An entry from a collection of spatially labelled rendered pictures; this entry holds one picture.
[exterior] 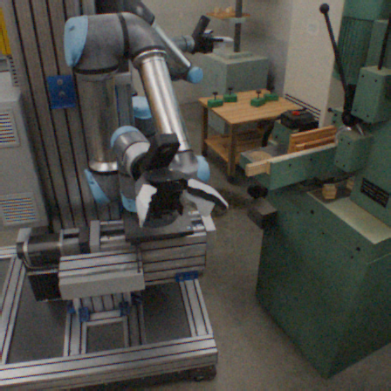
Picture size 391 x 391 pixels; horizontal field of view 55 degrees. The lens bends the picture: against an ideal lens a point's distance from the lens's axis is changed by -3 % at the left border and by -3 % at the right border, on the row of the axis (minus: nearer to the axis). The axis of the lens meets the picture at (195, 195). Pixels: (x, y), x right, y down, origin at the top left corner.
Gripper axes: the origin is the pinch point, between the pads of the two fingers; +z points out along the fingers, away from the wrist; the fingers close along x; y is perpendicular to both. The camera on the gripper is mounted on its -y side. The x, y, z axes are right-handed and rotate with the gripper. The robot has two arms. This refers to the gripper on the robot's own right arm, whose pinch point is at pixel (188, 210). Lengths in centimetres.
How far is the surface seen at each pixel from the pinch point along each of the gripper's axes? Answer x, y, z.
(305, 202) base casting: -77, 38, -46
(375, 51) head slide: -84, -21, -42
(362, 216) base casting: -84, 33, -25
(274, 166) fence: -59, 22, -49
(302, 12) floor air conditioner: -184, -21, -199
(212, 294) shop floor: -66, 116, -80
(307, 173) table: -76, 27, -49
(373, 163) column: -85, 14, -29
